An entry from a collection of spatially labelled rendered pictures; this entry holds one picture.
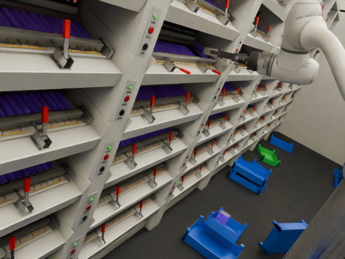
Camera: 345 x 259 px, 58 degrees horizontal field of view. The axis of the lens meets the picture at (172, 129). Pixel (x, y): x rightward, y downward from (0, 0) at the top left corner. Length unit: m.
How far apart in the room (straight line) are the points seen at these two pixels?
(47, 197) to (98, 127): 0.23
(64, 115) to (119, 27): 0.26
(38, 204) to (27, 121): 0.24
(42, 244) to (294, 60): 1.01
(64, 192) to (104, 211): 0.31
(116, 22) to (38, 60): 0.25
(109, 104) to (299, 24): 0.67
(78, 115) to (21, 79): 0.28
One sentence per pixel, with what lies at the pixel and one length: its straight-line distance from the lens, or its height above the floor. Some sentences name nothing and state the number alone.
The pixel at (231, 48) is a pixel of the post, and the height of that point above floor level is 1.05.
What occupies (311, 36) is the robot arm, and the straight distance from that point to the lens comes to 1.13.
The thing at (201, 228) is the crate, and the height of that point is 0.00.
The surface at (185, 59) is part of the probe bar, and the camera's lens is 1.16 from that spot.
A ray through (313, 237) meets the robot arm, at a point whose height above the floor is 0.78.
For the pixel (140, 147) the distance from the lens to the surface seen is 1.26.
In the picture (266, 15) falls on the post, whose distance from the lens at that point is 2.12.
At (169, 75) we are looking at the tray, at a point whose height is 0.92.
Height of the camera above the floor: 1.13
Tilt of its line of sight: 21 degrees down
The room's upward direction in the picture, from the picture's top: 23 degrees clockwise
